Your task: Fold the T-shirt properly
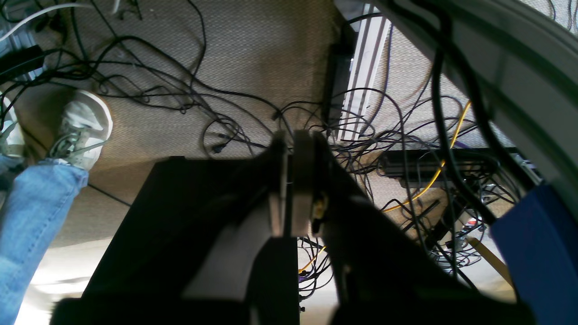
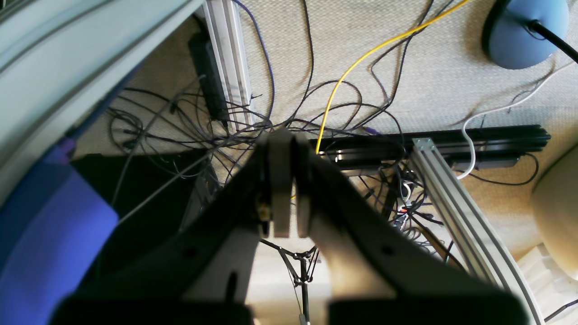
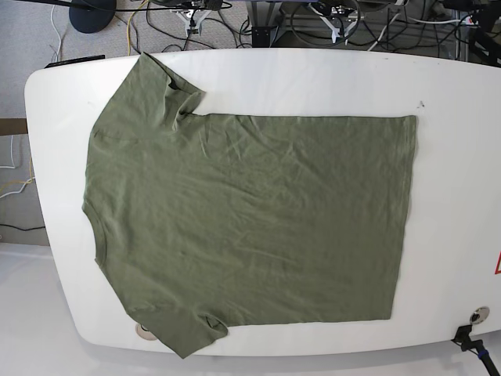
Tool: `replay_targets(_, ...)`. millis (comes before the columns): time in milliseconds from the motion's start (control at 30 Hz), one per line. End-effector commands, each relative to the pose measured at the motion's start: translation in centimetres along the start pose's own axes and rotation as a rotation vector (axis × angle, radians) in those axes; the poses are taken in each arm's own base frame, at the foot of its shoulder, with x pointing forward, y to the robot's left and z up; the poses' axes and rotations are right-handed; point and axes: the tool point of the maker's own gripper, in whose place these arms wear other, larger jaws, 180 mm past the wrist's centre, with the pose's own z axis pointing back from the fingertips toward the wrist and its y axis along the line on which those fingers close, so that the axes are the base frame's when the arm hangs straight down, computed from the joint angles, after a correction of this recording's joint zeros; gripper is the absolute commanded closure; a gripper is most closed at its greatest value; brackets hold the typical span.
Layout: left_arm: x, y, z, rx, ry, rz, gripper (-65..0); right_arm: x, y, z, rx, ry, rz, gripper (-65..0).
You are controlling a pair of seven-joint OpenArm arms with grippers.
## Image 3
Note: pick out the olive green T-shirt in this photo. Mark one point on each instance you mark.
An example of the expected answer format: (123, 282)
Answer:
(207, 222)

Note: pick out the round black stand base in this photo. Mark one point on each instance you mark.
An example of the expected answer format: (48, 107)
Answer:
(88, 17)

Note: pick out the red warning triangle sticker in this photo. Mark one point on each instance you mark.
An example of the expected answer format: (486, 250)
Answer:
(498, 265)

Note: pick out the aluminium frame with black foot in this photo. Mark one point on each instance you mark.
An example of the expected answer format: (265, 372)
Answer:
(267, 22)

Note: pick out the left table cable grommet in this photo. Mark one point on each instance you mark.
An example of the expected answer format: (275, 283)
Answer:
(144, 333)

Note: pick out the table cable grommet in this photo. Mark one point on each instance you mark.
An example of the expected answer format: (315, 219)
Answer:
(479, 315)
(144, 333)

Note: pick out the black clamp with cable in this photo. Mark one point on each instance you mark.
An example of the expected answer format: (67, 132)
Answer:
(463, 340)

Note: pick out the right table cable grommet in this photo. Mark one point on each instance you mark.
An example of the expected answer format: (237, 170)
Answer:
(479, 315)

